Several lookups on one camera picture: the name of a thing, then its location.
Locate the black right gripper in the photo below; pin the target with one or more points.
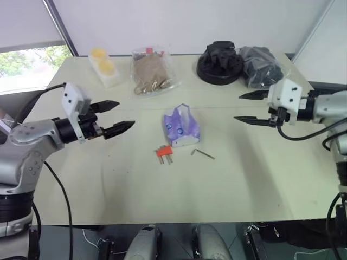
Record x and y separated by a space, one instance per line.
277 116

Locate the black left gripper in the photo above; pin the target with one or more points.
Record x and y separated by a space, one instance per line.
89 124

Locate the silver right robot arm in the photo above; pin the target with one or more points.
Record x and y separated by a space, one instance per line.
329 107

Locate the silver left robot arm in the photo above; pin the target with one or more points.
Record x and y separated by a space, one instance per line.
29 140

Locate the red plastic block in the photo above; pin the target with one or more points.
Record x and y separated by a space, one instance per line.
164 150

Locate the metal hex key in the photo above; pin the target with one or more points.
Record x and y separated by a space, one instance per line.
204 154

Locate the white foam tray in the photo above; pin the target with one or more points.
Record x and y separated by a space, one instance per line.
108 78

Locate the clear bag with black contents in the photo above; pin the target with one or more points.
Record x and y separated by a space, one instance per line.
260 66

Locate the yellow round cup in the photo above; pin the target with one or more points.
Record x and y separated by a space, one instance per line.
106 67
98 52

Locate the black round base with clutter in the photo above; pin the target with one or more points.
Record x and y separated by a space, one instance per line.
218 65

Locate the clear bag with brown contents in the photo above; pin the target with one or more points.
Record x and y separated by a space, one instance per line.
150 71

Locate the purple tissue pack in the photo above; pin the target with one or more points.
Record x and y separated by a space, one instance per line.
180 127

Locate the white roller blind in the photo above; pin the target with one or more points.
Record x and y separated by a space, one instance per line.
24 21

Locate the grey robot leg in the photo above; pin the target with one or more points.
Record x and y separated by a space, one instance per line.
145 243

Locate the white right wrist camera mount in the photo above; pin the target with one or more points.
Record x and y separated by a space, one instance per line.
284 93

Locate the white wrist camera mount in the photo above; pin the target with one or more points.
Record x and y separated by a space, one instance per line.
71 96
284 93

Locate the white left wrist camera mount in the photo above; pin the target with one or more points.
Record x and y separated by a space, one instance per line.
71 96

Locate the dark window frame bar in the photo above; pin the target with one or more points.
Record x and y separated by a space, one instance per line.
62 29

